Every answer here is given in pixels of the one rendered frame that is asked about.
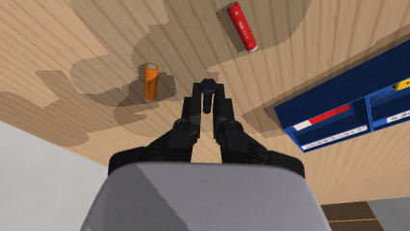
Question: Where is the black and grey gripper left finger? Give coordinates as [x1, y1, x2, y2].
[108, 83, 201, 176]

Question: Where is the orange aa battery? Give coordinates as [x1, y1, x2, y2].
[144, 64, 159, 102]

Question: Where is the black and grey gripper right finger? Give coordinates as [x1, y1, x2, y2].
[213, 84, 305, 179]

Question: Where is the red battery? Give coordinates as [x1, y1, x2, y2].
[227, 2, 258, 53]

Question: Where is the yellow die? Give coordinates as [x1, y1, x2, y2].
[391, 78, 410, 90]

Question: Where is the blue rack of bins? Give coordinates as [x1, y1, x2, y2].
[273, 39, 410, 153]

